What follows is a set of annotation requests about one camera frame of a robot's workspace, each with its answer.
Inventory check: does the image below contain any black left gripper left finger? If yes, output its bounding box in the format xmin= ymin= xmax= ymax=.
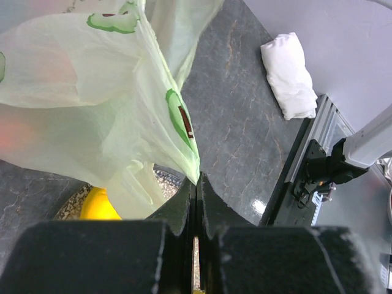
xmin=147 ymin=179 xmax=196 ymax=293

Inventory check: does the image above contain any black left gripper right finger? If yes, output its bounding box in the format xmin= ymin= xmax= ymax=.
xmin=195 ymin=172 xmax=254 ymax=293

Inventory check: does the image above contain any yellow fake bell pepper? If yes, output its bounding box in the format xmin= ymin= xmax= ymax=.
xmin=79 ymin=187 xmax=121 ymax=221

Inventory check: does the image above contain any translucent green plastic bag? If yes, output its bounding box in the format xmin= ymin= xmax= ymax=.
xmin=0 ymin=0 xmax=226 ymax=220

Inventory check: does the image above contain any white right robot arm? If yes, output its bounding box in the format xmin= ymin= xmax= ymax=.
xmin=328 ymin=107 xmax=391 ymax=184

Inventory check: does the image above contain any speckled glass plate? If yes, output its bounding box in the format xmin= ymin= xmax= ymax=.
xmin=53 ymin=166 xmax=184 ymax=221

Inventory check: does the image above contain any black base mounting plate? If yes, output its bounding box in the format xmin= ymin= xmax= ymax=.
xmin=259 ymin=119 xmax=326 ymax=227

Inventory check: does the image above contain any white folded towel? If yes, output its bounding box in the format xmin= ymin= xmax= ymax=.
xmin=260 ymin=32 xmax=317 ymax=120

